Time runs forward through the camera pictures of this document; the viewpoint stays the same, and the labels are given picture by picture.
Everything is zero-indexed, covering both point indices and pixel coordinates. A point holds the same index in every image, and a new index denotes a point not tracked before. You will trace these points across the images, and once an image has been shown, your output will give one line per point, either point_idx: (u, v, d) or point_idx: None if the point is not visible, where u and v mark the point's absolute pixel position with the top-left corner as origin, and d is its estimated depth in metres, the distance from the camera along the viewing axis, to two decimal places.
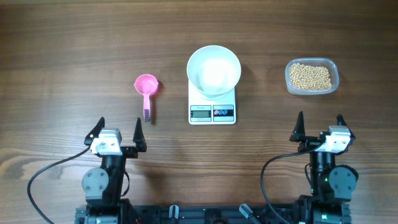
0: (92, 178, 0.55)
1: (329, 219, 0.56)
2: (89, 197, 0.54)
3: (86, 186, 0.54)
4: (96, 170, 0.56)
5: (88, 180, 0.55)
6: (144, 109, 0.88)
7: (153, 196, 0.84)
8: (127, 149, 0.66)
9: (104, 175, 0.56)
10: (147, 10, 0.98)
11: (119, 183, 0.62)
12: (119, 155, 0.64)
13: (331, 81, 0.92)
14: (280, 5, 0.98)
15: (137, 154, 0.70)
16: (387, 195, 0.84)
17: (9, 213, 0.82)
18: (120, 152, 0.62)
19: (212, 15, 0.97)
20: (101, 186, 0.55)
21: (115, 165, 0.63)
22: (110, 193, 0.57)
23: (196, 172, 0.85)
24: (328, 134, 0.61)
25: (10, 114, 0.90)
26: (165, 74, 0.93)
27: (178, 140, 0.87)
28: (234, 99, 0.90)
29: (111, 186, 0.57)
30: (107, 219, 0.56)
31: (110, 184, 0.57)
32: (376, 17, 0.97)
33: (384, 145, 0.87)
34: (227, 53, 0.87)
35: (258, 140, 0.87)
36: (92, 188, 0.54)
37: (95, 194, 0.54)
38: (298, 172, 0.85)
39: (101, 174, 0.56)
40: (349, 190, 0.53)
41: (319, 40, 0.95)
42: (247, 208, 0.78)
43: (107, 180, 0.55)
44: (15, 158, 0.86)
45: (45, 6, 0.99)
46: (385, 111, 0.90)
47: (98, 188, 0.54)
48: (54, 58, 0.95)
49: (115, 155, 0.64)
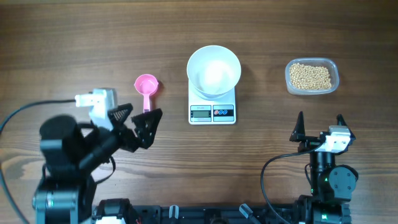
0: (55, 125, 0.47)
1: (329, 219, 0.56)
2: (45, 140, 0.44)
3: (43, 133, 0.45)
4: (62, 117, 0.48)
5: (49, 127, 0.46)
6: (144, 109, 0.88)
7: (153, 196, 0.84)
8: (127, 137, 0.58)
9: (68, 122, 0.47)
10: (147, 10, 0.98)
11: (94, 162, 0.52)
12: (111, 135, 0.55)
13: (331, 81, 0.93)
14: (280, 6, 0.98)
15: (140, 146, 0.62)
16: (387, 195, 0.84)
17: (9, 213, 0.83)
18: (107, 115, 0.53)
19: (212, 15, 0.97)
20: (61, 132, 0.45)
21: (101, 144, 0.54)
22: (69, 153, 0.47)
23: (196, 172, 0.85)
24: (328, 134, 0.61)
25: (10, 114, 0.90)
26: (165, 74, 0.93)
27: (179, 140, 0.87)
28: (234, 99, 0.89)
29: (73, 144, 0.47)
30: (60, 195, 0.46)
31: (73, 140, 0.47)
32: (376, 17, 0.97)
33: (384, 145, 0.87)
34: (227, 54, 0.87)
35: (259, 140, 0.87)
36: (50, 135, 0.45)
37: (55, 137, 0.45)
38: (298, 172, 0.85)
39: (66, 121, 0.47)
40: (349, 190, 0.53)
41: (319, 40, 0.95)
42: (247, 208, 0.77)
43: (71, 128, 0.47)
44: (16, 158, 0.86)
45: (45, 6, 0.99)
46: (385, 111, 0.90)
47: (56, 135, 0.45)
48: (54, 58, 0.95)
49: (107, 135, 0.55)
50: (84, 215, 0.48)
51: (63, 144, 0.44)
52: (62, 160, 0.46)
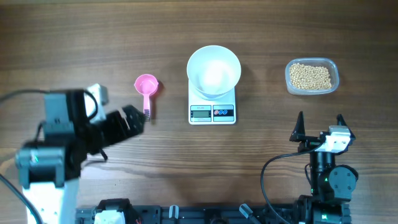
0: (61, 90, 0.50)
1: (329, 219, 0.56)
2: (50, 95, 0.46)
3: (51, 92, 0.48)
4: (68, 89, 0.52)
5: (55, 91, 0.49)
6: (144, 109, 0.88)
7: (153, 196, 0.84)
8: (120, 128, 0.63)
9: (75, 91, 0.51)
10: (147, 10, 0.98)
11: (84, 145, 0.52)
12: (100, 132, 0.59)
13: (331, 81, 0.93)
14: (280, 6, 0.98)
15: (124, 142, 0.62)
16: (387, 195, 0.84)
17: (9, 214, 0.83)
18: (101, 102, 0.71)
19: (212, 15, 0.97)
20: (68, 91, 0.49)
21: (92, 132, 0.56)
22: (71, 113, 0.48)
23: (196, 172, 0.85)
24: (328, 134, 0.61)
25: (10, 114, 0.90)
26: (165, 74, 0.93)
27: (179, 140, 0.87)
28: (234, 99, 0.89)
29: (76, 108, 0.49)
30: (48, 149, 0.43)
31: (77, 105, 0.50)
32: (376, 17, 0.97)
33: (384, 145, 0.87)
34: (227, 54, 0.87)
35: (259, 140, 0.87)
36: (56, 93, 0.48)
37: (58, 93, 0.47)
38: (298, 172, 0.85)
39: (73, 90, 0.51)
40: (349, 191, 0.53)
41: (319, 40, 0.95)
42: (247, 208, 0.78)
43: (79, 91, 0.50)
44: None
45: (45, 6, 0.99)
46: (385, 111, 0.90)
47: (63, 92, 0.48)
48: (55, 58, 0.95)
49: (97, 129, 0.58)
50: (70, 177, 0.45)
51: (64, 99, 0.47)
52: (60, 117, 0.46)
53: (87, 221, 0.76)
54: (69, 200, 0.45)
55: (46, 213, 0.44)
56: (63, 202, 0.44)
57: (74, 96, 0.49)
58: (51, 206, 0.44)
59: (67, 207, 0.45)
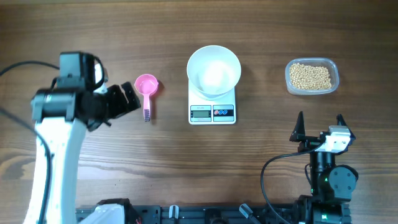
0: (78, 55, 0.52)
1: (329, 219, 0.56)
2: (65, 53, 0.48)
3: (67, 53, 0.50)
4: None
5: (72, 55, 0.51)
6: (144, 109, 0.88)
7: (153, 195, 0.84)
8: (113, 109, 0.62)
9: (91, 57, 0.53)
10: (147, 10, 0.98)
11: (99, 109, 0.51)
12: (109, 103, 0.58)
13: (331, 81, 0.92)
14: (280, 6, 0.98)
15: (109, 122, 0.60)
16: (387, 195, 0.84)
17: (9, 213, 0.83)
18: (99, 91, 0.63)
19: (212, 15, 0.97)
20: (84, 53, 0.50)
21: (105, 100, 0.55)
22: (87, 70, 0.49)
23: (196, 172, 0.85)
24: (328, 134, 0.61)
25: (10, 115, 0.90)
26: (165, 74, 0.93)
27: (179, 140, 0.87)
28: (234, 99, 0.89)
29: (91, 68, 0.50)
30: (62, 93, 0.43)
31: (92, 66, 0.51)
32: (376, 17, 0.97)
33: (384, 145, 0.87)
34: (227, 54, 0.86)
35: (259, 139, 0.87)
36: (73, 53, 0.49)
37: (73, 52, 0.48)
38: (298, 172, 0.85)
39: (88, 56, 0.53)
40: (349, 191, 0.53)
41: (319, 40, 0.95)
42: (247, 208, 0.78)
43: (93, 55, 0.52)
44: (15, 158, 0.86)
45: (45, 6, 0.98)
46: (385, 111, 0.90)
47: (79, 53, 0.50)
48: (55, 58, 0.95)
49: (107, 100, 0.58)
50: (81, 121, 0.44)
51: (79, 56, 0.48)
52: (74, 71, 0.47)
53: None
54: (76, 142, 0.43)
55: (55, 145, 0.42)
56: (71, 139, 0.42)
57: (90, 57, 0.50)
58: (59, 142, 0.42)
59: (74, 147, 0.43)
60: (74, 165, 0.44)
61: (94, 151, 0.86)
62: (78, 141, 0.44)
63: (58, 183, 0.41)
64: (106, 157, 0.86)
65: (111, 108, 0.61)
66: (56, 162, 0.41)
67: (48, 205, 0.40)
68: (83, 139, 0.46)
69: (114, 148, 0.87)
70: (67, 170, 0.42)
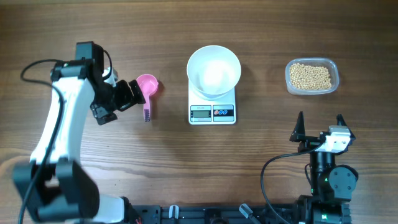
0: None
1: (329, 219, 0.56)
2: (82, 43, 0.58)
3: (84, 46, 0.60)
4: None
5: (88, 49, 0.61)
6: (144, 109, 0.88)
7: (153, 195, 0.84)
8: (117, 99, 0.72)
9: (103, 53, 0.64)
10: (147, 10, 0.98)
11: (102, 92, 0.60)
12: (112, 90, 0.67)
13: (331, 81, 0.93)
14: (280, 6, 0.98)
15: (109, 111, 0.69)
16: (387, 195, 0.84)
17: (9, 214, 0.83)
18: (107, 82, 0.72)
19: (212, 15, 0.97)
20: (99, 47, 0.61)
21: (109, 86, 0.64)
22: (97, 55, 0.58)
23: (196, 172, 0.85)
24: (328, 134, 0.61)
25: (10, 114, 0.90)
26: (165, 74, 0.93)
27: (179, 140, 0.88)
28: (234, 99, 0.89)
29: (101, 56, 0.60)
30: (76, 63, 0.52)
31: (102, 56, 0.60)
32: (376, 17, 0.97)
33: (384, 145, 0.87)
34: (227, 54, 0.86)
35: (259, 140, 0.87)
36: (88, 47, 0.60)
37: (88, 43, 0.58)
38: (298, 172, 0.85)
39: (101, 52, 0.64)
40: (349, 190, 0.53)
41: (319, 40, 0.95)
42: (247, 208, 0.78)
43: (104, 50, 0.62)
44: (15, 158, 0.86)
45: (45, 6, 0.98)
46: (385, 111, 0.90)
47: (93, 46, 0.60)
48: (55, 57, 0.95)
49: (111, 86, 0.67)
50: (89, 82, 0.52)
51: (91, 45, 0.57)
52: (87, 54, 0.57)
53: None
54: (84, 96, 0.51)
55: (67, 95, 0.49)
56: (81, 91, 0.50)
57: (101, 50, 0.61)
58: (71, 91, 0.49)
59: (82, 99, 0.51)
60: (81, 116, 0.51)
61: (94, 151, 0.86)
62: (86, 99, 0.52)
63: (68, 121, 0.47)
64: (106, 157, 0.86)
65: (118, 99, 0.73)
66: (67, 106, 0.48)
67: (58, 137, 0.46)
68: (89, 99, 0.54)
69: (114, 148, 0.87)
70: (76, 114, 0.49)
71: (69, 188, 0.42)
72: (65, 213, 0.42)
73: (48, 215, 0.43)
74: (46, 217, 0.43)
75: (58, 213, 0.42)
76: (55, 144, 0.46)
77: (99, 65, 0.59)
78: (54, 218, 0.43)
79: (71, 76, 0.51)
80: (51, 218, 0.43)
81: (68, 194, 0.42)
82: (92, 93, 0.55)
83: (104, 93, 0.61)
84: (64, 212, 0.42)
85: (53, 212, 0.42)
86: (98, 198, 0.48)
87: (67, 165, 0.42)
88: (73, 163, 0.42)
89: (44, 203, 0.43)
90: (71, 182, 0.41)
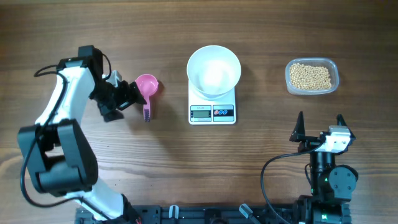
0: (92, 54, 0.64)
1: (329, 219, 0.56)
2: (82, 47, 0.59)
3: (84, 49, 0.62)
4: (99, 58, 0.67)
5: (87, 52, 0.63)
6: (144, 109, 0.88)
7: (153, 195, 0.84)
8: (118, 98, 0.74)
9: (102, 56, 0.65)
10: (147, 10, 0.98)
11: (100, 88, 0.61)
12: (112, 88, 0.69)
13: (331, 81, 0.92)
14: (280, 6, 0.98)
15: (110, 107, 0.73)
16: (387, 195, 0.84)
17: (9, 213, 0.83)
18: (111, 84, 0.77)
19: (212, 15, 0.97)
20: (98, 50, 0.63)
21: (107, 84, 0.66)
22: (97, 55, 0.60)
23: (196, 172, 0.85)
24: (328, 134, 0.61)
25: (10, 114, 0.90)
26: (165, 74, 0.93)
27: (179, 140, 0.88)
28: (234, 99, 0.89)
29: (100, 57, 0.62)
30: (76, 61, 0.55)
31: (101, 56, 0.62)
32: (376, 17, 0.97)
33: (384, 145, 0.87)
34: (227, 53, 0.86)
35: (259, 140, 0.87)
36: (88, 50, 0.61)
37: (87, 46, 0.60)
38: (298, 172, 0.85)
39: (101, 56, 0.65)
40: (349, 191, 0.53)
41: (319, 40, 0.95)
42: (247, 208, 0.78)
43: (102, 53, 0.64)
44: (15, 158, 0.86)
45: (45, 6, 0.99)
46: (385, 111, 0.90)
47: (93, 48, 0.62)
48: (55, 57, 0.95)
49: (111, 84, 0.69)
50: (89, 72, 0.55)
51: (91, 48, 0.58)
52: (87, 52, 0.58)
53: (87, 221, 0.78)
54: (86, 83, 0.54)
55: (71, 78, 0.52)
56: (83, 76, 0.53)
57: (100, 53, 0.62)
58: (74, 74, 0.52)
59: (83, 85, 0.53)
60: (82, 97, 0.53)
61: (94, 151, 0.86)
62: (87, 86, 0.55)
63: (71, 94, 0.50)
64: (106, 156, 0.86)
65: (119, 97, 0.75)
66: (70, 84, 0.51)
67: (60, 106, 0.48)
68: (89, 88, 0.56)
69: (114, 147, 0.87)
70: (78, 93, 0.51)
71: (70, 145, 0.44)
72: (64, 175, 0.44)
73: (48, 177, 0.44)
74: (46, 181, 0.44)
75: (58, 175, 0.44)
76: (58, 111, 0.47)
77: (99, 64, 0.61)
78: (54, 182, 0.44)
79: (74, 66, 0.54)
80: (50, 180, 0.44)
81: (68, 152, 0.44)
82: (92, 85, 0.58)
83: (102, 90, 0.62)
84: (64, 173, 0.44)
85: (53, 173, 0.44)
86: (98, 173, 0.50)
87: (68, 123, 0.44)
88: (73, 122, 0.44)
89: (45, 168, 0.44)
90: (72, 138, 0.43)
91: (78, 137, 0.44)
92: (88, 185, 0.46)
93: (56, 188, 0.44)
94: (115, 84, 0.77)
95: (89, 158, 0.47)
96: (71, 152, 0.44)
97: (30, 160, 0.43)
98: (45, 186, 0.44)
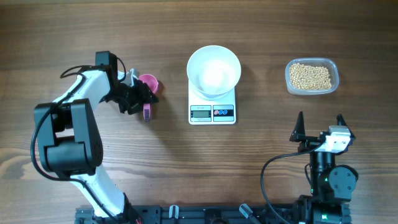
0: None
1: (329, 219, 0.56)
2: (99, 53, 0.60)
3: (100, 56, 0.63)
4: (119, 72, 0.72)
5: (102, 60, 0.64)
6: (144, 109, 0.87)
7: (153, 195, 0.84)
8: (134, 99, 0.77)
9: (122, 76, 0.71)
10: (147, 10, 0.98)
11: (113, 92, 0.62)
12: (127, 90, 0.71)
13: (331, 81, 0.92)
14: (280, 5, 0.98)
15: (124, 107, 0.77)
16: (387, 195, 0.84)
17: (9, 213, 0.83)
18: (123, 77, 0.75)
19: (212, 15, 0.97)
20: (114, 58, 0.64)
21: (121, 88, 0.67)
22: (113, 63, 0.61)
23: (196, 172, 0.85)
24: (328, 134, 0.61)
25: (10, 114, 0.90)
26: (166, 74, 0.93)
27: (180, 140, 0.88)
28: (234, 99, 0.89)
29: (115, 64, 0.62)
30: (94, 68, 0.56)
31: (116, 63, 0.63)
32: (376, 17, 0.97)
33: (384, 145, 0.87)
34: (227, 54, 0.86)
35: (259, 140, 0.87)
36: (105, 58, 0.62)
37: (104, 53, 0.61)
38: (298, 172, 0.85)
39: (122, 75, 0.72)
40: (349, 191, 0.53)
41: (319, 40, 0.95)
42: (247, 208, 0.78)
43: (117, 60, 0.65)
44: (15, 158, 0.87)
45: (45, 6, 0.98)
46: (385, 111, 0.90)
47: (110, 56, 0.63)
48: (54, 57, 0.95)
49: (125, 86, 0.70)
50: (106, 76, 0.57)
51: (108, 55, 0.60)
52: (104, 60, 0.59)
53: (87, 221, 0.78)
54: (101, 84, 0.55)
55: (89, 76, 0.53)
56: (99, 77, 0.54)
57: (115, 60, 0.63)
58: (92, 73, 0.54)
59: (98, 86, 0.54)
60: (96, 94, 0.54)
61: None
62: (102, 88, 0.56)
63: (87, 85, 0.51)
64: (106, 156, 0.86)
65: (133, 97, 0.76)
66: (88, 79, 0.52)
67: (76, 92, 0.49)
68: (104, 91, 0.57)
69: (114, 148, 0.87)
70: (92, 89, 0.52)
71: (79, 124, 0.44)
72: (71, 152, 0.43)
73: (55, 154, 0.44)
74: (53, 158, 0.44)
75: (64, 152, 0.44)
76: (73, 95, 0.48)
77: (115, 71, 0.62)
78: (60, 159, 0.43)
79: (93, 70, 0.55)
80: (56, 157, 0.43)
81: (77, 129, 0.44)
82: (107, 88, 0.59)
83: (113, 94, 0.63)
84: (71, 150, 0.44)
85: (60, 150, 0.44)
86: (102, 155, 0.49)
87: (80, 101, 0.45)
88: (86, 101, 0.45)
89: (53, 144, 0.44)
90: (83, 114, 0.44)
91: (89, 116, 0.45)
92: (92, 166, 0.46)
93: (61, 165, 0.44)
94: (131, 84, 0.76)
95: (96, 140, 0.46)
96: (79, 129, 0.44)
97: (40, 134, 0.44)
98: (50, 163, 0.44)
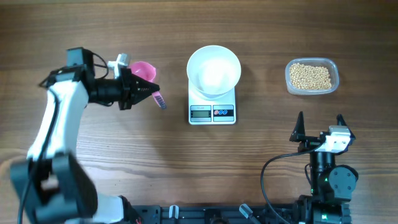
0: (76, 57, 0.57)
1: (329, 219, 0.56)
2: (71, 50, 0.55)
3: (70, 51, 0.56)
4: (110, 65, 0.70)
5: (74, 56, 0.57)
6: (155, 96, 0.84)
7: (153, 195, 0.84)
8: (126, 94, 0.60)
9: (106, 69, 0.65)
10: (147, 10, 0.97)
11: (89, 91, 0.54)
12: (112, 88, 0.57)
13: (331, 81, 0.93)
14: (280, 5, 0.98)
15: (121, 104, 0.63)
16: (387, 195, 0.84)
17: (9, 213, 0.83)
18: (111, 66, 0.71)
19: (212, 15, 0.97)
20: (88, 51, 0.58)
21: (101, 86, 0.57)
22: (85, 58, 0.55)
23: (196, 172, 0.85)
24: (328, 134, 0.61)
25: (10, 114, 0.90)
26: (165, 74, 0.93)
27: (179, 141, 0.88)
28: (234, 99, 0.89)
29: (90, 60, 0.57)
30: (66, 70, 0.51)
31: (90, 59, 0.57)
32: (376, 17, 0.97)
33: (384, 145, 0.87)
34: (227, 54, 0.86)
35: (259, 140, 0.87)
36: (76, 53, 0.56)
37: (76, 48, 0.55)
38: (298, 172, 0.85)
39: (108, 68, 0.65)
40: (349, 190, 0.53)
41: (319, 40, 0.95)
42: (247, 208, 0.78)
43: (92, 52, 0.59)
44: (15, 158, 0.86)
45: (45, 6, 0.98)
46: (385, 110, 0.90)
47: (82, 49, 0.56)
48: (54, 57, 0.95)
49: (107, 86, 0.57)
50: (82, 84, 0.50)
51: (81, 50, 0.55)
52: (78, 60, 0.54)
53: None
54: (79, 100, 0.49)
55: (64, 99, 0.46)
56: (75, 93, 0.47)
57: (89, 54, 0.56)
58: (66, 90, 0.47)
59: (76, 104, 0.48)
60: (76, 114, 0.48)
61: (93, 151, 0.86)
62: (79, 103, 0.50)
63: (65, 115, 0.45)
64: (106, 157, 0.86)
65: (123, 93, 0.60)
66: (63, 103, 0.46)
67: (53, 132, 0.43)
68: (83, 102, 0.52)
69: (114, 148, 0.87)
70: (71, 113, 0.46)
71: (67, 186, 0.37)
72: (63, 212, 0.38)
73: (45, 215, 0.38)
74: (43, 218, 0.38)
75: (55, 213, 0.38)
76: (51, 139, 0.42)
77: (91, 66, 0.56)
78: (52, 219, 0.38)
79: (64, 79, 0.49)
80: (48, 218, 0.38)
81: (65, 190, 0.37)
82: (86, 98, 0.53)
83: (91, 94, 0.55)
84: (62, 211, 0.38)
85: (50, 211, 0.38)
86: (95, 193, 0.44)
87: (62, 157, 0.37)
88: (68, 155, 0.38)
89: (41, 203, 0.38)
90: (68, 176, 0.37)
91: (74, 170, 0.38)
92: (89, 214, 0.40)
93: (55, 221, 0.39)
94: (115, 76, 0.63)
95: (86, 185, 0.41)
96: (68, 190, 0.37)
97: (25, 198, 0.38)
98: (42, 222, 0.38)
